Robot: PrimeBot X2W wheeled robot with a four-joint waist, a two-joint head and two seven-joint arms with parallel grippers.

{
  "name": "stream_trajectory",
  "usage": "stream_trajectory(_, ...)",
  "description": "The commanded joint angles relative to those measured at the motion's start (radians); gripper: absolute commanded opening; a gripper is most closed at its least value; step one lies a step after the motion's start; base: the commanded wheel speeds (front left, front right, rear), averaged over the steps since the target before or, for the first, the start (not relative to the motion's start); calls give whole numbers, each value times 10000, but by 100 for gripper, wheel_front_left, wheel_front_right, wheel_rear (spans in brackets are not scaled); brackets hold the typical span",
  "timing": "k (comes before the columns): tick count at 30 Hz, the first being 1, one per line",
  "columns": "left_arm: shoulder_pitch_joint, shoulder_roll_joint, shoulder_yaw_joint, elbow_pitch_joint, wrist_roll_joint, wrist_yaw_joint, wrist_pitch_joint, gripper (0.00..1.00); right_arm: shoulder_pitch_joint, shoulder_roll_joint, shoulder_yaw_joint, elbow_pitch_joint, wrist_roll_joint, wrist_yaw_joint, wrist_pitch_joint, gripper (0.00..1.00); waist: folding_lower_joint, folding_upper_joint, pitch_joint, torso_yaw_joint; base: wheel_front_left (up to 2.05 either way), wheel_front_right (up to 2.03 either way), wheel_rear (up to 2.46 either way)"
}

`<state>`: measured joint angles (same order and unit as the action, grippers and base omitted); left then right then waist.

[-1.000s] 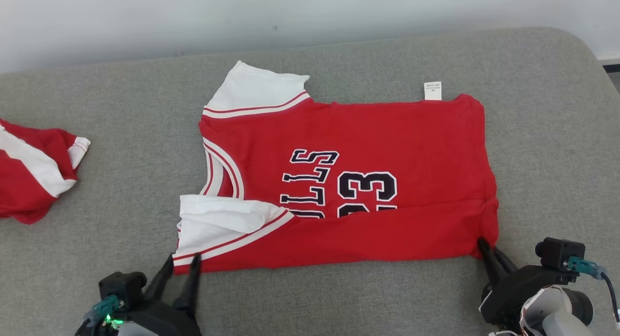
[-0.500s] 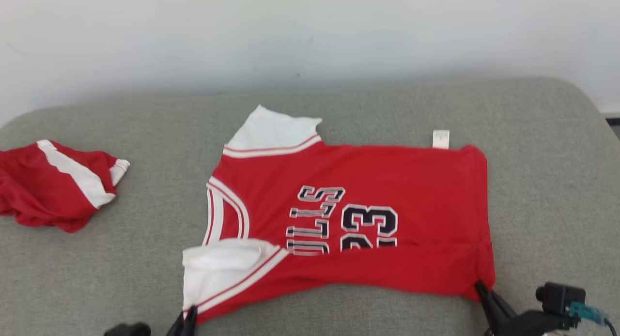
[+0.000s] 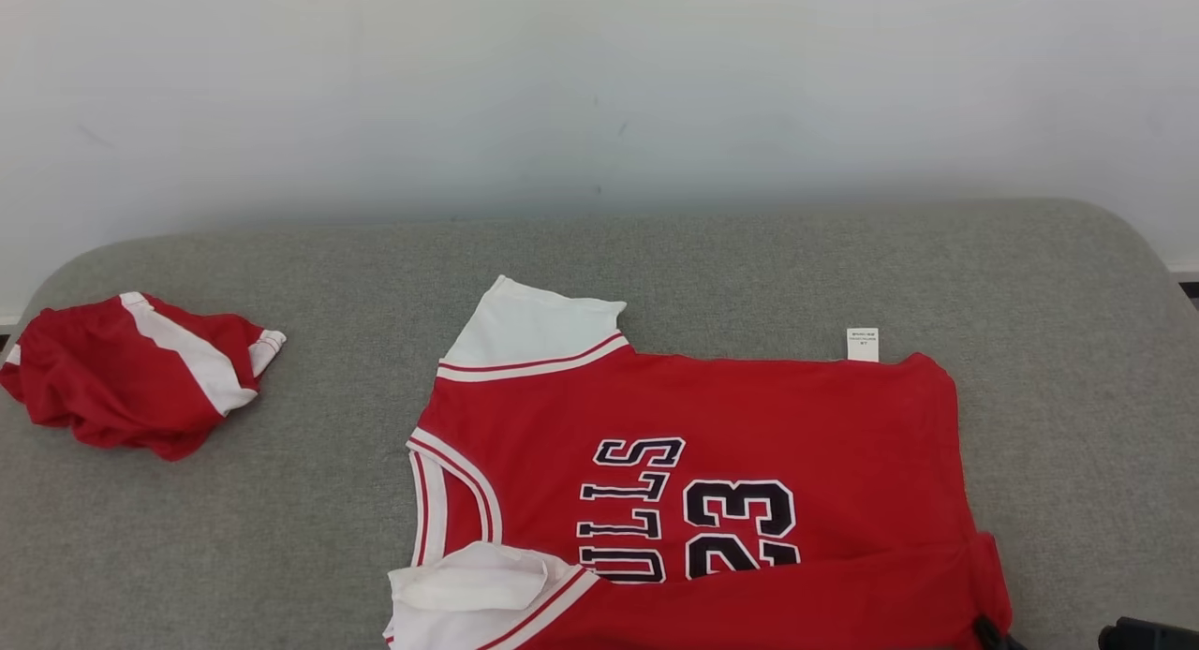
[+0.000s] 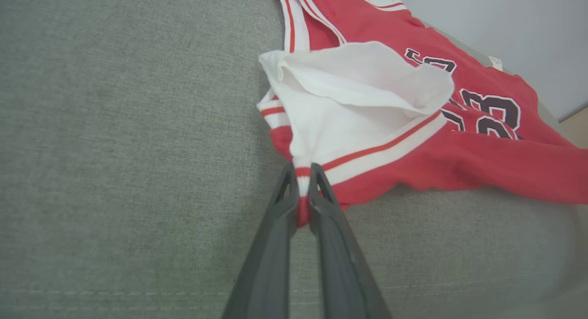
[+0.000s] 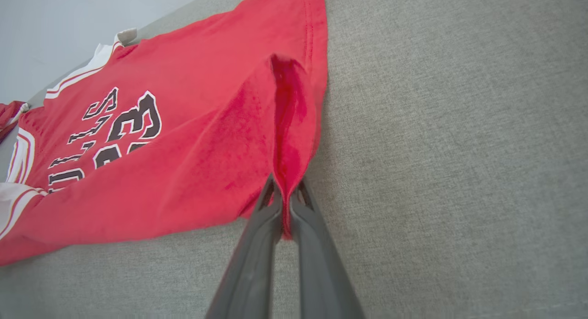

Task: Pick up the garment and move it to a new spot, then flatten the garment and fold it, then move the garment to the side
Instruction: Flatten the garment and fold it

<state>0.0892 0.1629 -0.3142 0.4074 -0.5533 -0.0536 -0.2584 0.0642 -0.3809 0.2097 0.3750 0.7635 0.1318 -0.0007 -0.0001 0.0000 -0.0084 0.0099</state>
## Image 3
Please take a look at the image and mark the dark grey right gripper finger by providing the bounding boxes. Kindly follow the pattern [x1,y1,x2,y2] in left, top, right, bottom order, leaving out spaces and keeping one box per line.
[974,615,1028,650]

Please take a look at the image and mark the red number 23 jersey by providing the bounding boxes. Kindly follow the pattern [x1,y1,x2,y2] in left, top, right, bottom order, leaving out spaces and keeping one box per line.
[382,275,1014,650]

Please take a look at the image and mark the red shorts with white stripe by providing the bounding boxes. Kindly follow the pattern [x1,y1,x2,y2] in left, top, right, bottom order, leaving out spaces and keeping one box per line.
[0,292,287,462]

